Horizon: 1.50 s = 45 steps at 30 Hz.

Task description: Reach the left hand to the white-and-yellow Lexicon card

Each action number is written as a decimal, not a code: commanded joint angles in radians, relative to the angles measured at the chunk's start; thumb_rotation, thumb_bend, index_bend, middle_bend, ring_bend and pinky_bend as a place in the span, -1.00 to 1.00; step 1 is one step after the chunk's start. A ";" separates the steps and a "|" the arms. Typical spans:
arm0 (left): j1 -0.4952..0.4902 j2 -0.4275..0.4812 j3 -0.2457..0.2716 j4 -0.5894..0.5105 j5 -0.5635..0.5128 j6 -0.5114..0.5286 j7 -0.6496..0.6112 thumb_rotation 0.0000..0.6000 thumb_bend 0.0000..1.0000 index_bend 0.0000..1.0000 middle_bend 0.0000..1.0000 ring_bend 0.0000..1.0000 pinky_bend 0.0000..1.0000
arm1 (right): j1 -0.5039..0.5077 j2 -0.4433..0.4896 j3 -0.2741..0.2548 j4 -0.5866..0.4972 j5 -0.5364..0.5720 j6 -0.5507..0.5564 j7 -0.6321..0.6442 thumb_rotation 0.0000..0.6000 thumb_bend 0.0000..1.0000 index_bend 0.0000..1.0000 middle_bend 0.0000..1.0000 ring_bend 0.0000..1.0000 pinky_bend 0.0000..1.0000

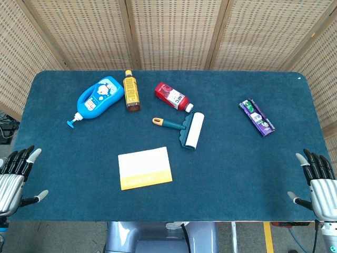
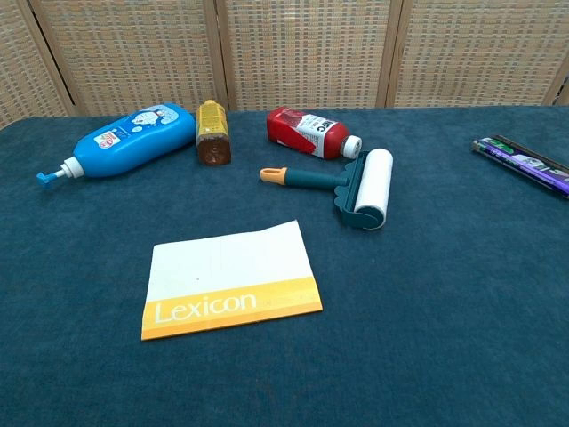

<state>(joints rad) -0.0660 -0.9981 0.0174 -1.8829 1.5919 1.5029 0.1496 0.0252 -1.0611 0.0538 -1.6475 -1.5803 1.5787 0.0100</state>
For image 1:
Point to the woven bamboo folding screen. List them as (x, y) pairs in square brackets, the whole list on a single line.
[(168, 34)]

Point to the amber bottle with yellow cap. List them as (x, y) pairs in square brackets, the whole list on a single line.
[(131, 91)]

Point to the red and black device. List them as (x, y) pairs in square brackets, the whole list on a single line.
[(291, 224)]

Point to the blue pump dispenser bottle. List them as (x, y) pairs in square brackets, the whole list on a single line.
[(100, 97)]

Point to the teal lint roller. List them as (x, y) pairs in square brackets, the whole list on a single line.
[(188, 129)]

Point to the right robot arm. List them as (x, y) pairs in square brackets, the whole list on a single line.
[(329, 237)]

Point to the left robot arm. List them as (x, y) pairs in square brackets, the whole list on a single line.
[(2, 232)]

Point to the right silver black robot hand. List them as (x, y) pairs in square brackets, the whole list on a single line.
[(322, 189)]

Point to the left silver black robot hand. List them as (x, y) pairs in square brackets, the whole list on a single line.
[(9, 184)]

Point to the white and yellow box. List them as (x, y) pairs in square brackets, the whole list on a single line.
[(144, 168)]

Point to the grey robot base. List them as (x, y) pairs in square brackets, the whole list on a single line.
[(160, 237)]

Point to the purple toothpaste box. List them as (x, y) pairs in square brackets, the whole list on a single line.
[(257, 116)]

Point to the red juice bottle white cap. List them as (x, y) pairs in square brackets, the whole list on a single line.
[(172, 97)]

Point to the blue table cloth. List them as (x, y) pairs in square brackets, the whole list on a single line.
[(168, 147)]

